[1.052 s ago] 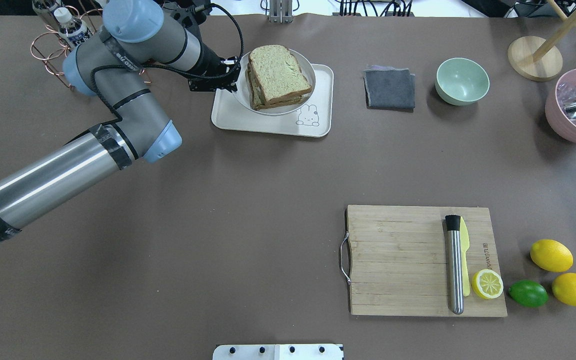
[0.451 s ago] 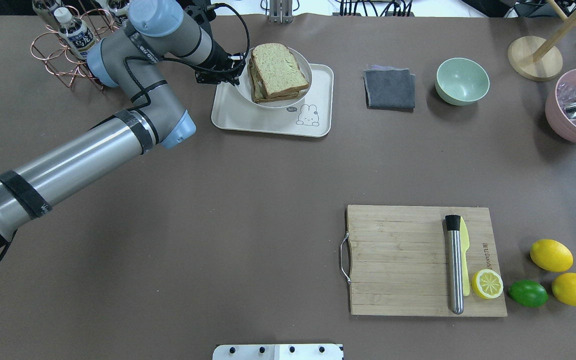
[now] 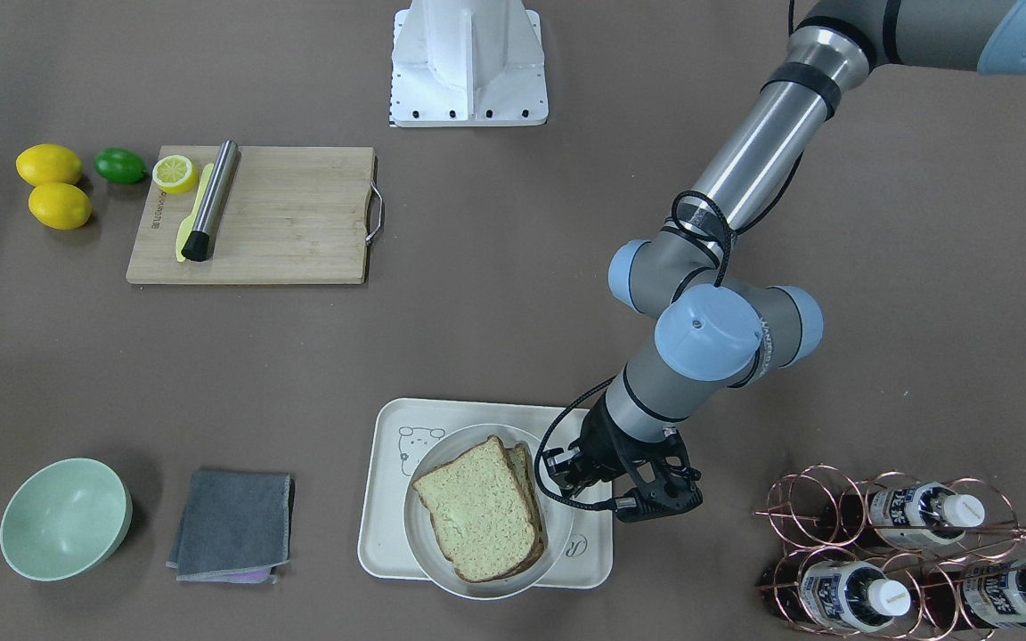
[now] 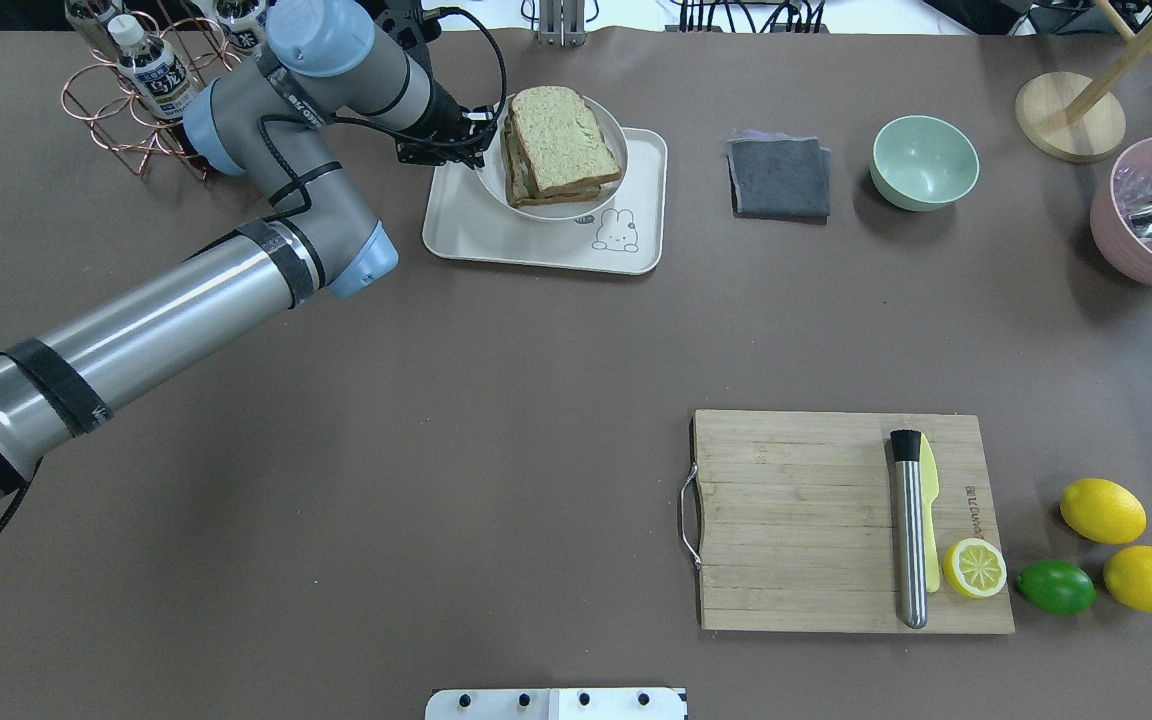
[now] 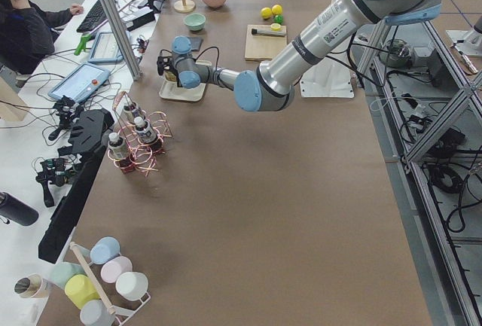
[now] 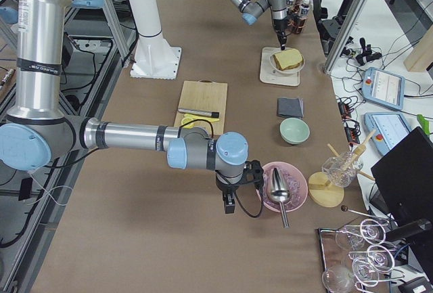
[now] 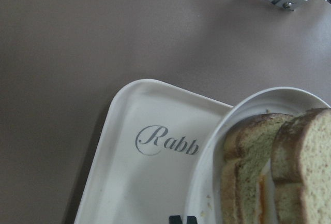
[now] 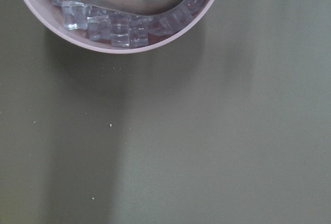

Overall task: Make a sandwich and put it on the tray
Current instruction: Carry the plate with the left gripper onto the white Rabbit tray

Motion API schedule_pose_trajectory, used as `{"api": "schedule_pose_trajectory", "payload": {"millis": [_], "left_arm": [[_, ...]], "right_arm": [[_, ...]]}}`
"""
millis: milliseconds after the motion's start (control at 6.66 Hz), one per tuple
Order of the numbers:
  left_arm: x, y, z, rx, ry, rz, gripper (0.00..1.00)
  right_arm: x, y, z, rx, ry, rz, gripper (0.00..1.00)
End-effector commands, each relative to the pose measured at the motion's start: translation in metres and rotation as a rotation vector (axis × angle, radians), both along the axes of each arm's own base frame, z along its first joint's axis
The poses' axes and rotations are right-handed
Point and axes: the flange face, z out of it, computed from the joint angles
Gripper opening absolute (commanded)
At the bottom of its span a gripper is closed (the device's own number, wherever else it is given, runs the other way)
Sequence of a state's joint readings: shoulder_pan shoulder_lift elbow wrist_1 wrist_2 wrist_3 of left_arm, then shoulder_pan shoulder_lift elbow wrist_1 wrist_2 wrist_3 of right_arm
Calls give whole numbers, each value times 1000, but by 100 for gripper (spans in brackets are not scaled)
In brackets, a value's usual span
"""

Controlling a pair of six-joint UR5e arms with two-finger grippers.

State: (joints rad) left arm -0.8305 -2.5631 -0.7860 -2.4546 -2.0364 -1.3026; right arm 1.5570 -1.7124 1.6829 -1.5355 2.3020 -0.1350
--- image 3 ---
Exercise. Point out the lemon half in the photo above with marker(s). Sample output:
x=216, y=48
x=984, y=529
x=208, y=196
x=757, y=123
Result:
x=175, y=174

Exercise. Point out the cream rabbit tray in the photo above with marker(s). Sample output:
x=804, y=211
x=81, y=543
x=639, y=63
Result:
x=407, y=428

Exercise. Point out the tea bottle upper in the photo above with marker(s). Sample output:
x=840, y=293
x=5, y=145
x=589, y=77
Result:
x=912, y=518

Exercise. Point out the green lime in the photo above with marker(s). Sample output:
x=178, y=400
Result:
x=120, y=166

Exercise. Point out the tea bottle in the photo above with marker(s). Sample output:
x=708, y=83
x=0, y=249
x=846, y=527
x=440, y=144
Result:
x=838, y=595
x=983, y=597
x=912, y=518

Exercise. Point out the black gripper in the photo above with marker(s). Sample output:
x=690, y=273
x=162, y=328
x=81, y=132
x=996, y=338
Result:
x=603, y=442

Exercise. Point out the steel muddler black tip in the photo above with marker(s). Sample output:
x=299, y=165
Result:
x=200, y=242

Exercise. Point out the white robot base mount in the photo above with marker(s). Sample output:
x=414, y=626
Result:
x=468, y=64

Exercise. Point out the grey folded cloth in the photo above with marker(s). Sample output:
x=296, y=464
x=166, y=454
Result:
x=235, y=527

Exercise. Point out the mint green bowl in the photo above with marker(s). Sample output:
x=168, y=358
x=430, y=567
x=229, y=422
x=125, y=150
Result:
x=65, y=519

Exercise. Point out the yellow plastic knife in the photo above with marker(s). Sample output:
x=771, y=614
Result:
x=185, y=227

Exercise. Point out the black camera mount wrist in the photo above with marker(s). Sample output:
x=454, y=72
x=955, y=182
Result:
x=664, y=482

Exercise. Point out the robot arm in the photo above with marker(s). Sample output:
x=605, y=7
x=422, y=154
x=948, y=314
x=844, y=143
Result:
x=712, y=331

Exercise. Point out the copper wire bottle rack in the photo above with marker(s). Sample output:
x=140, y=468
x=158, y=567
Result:
x=802, y=509

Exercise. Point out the bamboo cutting board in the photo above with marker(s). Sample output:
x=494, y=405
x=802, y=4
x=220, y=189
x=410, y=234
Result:
x=293, y=216

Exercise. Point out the yellow lemon lower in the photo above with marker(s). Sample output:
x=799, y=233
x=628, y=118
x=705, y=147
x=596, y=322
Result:
x=60, y=206

